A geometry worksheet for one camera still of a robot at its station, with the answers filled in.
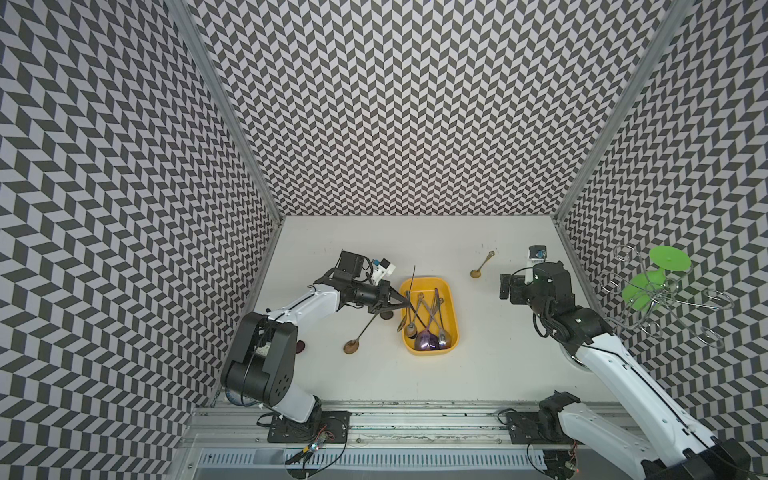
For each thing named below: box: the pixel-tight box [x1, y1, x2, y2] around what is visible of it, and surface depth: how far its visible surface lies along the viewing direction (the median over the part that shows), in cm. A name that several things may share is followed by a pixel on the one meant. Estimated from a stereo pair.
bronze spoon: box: [343, 313, 379, 354], surface depth 87 cm
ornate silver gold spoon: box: [406, 291, 417, 339], surface depth 90 cm
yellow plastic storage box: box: [400, 277, 459, 355], surface depth 93 cm
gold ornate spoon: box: [470, 250, 495, 279], surface depth 103 cm
